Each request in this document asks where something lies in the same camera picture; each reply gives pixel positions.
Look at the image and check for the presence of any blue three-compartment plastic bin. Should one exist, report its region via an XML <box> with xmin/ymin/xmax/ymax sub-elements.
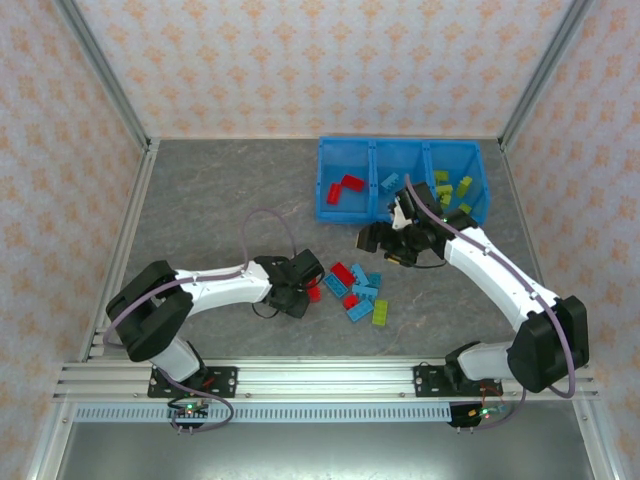
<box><xmin>314</xmin><ymin>138</ymin><xmax>494</xmax><ymax>229</ymax></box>

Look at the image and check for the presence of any grey metal sheet panel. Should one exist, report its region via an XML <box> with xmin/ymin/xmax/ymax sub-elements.
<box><xmin>49</xmin><ymin>422</ymin><xmax>604</xmax><ymax>480</ymax></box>

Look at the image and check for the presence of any right arm white camera box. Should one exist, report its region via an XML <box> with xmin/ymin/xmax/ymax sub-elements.
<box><xmin>391</xmin><ymin>197</ymin><xmax>416</xmax><ymax>231</ymax></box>

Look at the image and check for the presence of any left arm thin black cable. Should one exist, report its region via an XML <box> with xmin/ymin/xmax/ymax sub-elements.
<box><xmin>251</xmin><ymin>299</ymin><xmax>281</xmax><ymax>321</ymax></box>

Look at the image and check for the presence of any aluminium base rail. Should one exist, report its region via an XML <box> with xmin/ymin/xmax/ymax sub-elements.
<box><xmin>52</xmin><ymin>355</ymin><xmax>601</xmax><ymax>404</ymax></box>

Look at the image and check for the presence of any white slotted cable duct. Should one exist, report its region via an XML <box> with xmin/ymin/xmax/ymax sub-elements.
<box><xmin>74</xmin><ymin>403</ymin><xmax>456</xmax><ymax>424</ymax></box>

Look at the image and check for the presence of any aluminium table side rail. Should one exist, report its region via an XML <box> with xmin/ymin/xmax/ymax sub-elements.
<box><xmin>498</xmin><ymin>139</ymin><xmax>624</xmax><ymax>480</ymax></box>
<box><xmin>24</xmin><ymin>138</ymin><xmax>161</xmax><ymax>480</ymax></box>

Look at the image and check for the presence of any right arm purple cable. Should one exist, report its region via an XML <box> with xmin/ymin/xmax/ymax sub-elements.
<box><xmin>403</xmin><ymin>173</ymin><xmax>576</xmax><ymax>432</ymax></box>

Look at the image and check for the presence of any black board bracket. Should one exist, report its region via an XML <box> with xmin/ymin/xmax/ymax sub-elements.
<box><xmin>447</xmin><ymin>402</ymin><xmax>506</xmax><ymax>432</ymax></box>
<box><xmin>168</xmin><ymin>418</ymin><xmax>212</xmax><ymax>434</ymax></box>

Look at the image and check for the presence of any aluminium frame post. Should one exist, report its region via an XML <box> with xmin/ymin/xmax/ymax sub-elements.
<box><xmin>498</xmin><ymin>0</ymin><xmax>600</xmax><ymax>151</ymax></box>
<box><xmin>52</xmin><ymin>0</ymin><xmax>155</xmax><ymax>151</ymax></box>

